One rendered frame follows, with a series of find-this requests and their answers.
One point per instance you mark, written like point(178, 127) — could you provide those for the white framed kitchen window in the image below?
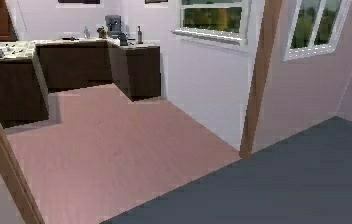
point(213, 20)

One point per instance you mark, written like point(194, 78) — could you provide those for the dark brown kitchen counter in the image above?
point(70, 63)

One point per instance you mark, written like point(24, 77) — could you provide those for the dark glass bottle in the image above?
point(139, 35)

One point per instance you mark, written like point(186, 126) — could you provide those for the black kettle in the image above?
point(123, 40)

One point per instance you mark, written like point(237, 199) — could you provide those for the grey coffee machine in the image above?
point(113, 25)

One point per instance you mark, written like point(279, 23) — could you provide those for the small brown pot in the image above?
point(101, 32)

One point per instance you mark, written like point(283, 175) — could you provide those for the small dark framed picture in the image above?
point(156, 1)

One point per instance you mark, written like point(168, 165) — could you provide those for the clear glass bottle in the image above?
point(86, 33)

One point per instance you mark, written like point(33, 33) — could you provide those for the black flat pan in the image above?
point(70, 38)

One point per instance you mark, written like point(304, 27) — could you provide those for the dark framed wall picture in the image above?
point(79, 1)

